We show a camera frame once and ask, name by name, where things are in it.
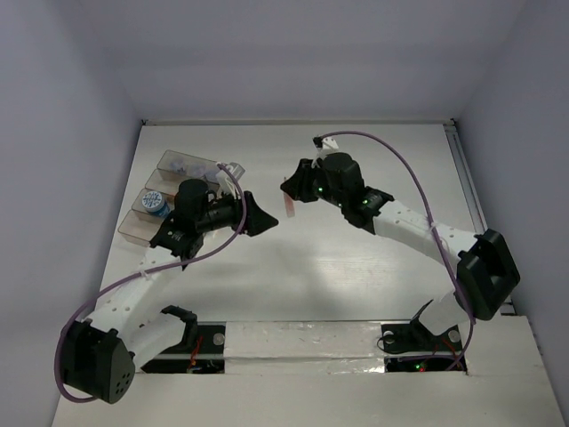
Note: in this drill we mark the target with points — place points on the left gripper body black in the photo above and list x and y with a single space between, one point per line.
235 217

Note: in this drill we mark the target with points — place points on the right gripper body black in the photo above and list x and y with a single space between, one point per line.
324 189

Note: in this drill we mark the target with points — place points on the orange highlighter marker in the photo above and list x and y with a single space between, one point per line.
289 206

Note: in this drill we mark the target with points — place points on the clear bead cup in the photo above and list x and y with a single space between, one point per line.
178 165
196 171

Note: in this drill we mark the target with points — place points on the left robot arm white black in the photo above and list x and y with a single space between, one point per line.
99 352

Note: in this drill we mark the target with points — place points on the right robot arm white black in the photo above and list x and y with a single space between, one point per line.
378 213

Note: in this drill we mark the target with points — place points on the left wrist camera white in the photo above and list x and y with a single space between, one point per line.
227 176

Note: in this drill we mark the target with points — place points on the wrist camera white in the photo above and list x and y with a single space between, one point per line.
325 146
227 176

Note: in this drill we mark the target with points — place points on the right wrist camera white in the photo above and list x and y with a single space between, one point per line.
325 146

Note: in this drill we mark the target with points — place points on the aluminium rail right side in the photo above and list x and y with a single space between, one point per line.
480 213

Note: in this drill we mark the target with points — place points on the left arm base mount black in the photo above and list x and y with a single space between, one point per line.
199 352

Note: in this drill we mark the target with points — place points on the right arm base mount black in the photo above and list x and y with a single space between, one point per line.
412 348

